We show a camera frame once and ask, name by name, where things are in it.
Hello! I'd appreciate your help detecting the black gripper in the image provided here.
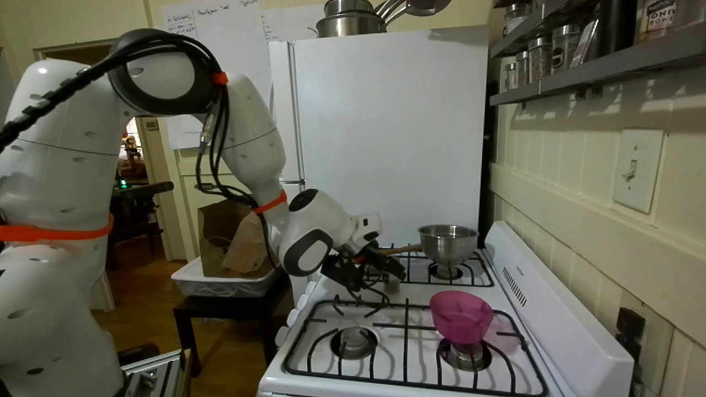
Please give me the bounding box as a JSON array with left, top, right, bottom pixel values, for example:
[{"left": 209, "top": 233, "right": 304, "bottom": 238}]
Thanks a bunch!
[{"left": 323, "top": 241, "right": 405, "bottom": 305}]

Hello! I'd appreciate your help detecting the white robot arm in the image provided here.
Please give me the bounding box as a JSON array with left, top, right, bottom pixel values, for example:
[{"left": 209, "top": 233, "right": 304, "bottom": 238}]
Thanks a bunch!
[{"left": 0, "top": 28, "right": 403, "bottom": 397}]

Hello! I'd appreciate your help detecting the right stove grate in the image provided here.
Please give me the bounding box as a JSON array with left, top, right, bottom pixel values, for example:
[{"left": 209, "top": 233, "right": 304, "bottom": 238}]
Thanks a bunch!
[{"left": 282, "top": 299, "right": 550, "bottom": 397}]

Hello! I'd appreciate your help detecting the stove grate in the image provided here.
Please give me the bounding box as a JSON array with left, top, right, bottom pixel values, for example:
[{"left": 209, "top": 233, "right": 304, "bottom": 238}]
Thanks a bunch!
[
  {"left": 395, "top": 252, "right": 494, "bottom": 287},
  {"left": 282, "top": 299, "right": 550, "bottom": 397}
]

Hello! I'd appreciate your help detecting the steel saucepan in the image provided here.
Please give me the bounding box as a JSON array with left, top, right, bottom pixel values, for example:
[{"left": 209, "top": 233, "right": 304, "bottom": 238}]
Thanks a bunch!
[{"left": 395, "top": 224, "right": 477, "bottom": 265}]

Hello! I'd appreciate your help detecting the left stove grate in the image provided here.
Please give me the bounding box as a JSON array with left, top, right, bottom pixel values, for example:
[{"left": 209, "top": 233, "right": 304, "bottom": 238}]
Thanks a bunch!
[{"left": 395, "top": 252, "right": 494, "bottom": 287}]

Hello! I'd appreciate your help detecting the pink plastic bowl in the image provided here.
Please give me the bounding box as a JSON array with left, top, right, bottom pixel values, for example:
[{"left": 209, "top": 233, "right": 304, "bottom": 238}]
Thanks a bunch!
[{"left": 430, "top": 291, "right": 494, "bottom": 343}]

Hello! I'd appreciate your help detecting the dark wooden stool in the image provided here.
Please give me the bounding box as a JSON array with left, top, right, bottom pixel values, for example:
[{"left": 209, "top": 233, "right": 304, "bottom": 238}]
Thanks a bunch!
[{"left": 172, "top": 273, "right": 294, "bottom": 380}]

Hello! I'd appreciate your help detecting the white gas stove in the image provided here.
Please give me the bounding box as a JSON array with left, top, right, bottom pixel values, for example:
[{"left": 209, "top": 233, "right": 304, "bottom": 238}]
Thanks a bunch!
[{"left": 259, "top": 221, "right": 634, "bottom": 397}]

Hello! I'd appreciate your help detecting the brown cardboard box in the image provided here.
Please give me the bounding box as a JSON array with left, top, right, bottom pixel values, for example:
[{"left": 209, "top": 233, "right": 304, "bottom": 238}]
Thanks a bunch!
[{"left": 199, "top": 201, "right": 274, "bottom": 278}]

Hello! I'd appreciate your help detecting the white refrigerator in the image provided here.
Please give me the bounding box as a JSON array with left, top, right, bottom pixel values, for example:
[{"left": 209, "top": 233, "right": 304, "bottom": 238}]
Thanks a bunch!
[{"left": 269, "top": 27, "right": 487, "bottom": 245}]

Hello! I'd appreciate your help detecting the white tray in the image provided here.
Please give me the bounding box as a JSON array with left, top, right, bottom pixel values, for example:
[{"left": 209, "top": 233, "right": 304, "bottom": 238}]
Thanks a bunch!
[{"left": 170, "top": 259, "right": 275, "bottom": 298}]

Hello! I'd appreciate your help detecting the wall power outlet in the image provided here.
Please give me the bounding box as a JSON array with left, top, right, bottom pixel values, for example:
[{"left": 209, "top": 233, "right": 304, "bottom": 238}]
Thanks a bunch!
[{"left": 616, "top": 306, "right": 647, "bottom": 359}]

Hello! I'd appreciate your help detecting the grey wall spice rack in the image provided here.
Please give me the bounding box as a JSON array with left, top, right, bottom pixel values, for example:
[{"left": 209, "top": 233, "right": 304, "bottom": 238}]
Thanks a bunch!
[{"left": 489, "top": 0, "right": 706, "bottom": 106}]

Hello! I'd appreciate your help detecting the white light switch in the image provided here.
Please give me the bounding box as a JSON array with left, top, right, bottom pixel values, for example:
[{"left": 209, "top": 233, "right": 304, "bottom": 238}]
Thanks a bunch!
[{"left": 614, "top": 131, "right": 664, "bottom": 214}]

